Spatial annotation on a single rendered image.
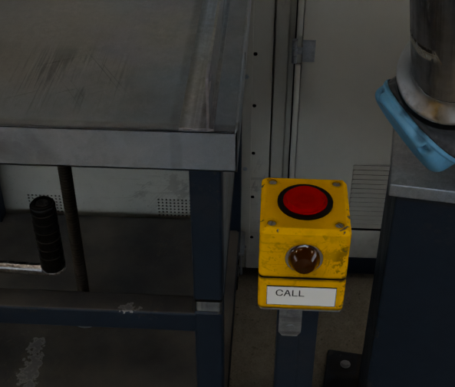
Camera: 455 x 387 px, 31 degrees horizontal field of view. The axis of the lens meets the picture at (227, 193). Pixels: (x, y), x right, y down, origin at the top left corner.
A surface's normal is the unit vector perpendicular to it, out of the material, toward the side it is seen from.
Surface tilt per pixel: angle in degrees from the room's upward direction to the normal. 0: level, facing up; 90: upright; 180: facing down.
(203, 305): 90
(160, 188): 90
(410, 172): 0
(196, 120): 0
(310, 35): 90
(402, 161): 0
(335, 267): 90
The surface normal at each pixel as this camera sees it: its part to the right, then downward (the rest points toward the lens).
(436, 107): -0.43, 0.41
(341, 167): -0.06, 0.61
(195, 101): 0.00, -0.79
